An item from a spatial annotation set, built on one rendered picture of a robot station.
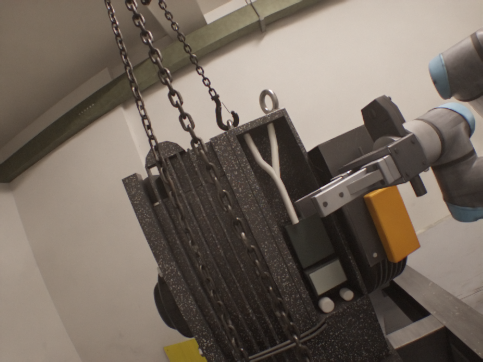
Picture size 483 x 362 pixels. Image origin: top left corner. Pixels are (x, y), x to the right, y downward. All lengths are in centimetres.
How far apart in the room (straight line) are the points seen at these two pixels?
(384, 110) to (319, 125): 146
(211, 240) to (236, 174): 16
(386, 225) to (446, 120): 25
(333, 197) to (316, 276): 39
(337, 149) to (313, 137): 125
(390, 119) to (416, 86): 177
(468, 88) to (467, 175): 37
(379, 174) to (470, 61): 50
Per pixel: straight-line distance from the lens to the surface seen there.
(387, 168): 32
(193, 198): 62
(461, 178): 48
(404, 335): 127
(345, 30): 217
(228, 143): 61
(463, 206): 50
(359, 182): 32
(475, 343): 118
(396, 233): 61
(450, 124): 47
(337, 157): 58
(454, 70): 78
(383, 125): 41
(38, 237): 277
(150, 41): 40
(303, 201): 36
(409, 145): 35
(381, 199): 59
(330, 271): 69
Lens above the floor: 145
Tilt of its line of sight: 3 degrees up
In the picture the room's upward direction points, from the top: 25 degrees counter-clockwise
